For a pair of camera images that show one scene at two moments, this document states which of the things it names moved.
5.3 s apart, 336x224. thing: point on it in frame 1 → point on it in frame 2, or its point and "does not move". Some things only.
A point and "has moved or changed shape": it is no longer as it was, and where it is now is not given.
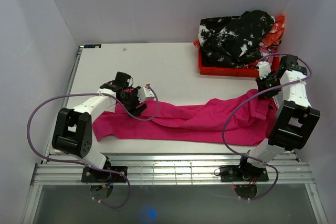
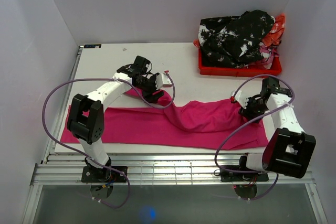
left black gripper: [137, 112] → [148, 96]
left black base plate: [90, 174] does not move
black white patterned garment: [233, 41] does not move
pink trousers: [248, 118] has moved or changed shape
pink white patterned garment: [265, 50] does not move
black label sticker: [92, 45] does not move
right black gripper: [269, 94] → [247, 113]
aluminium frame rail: [62, 169] does not move
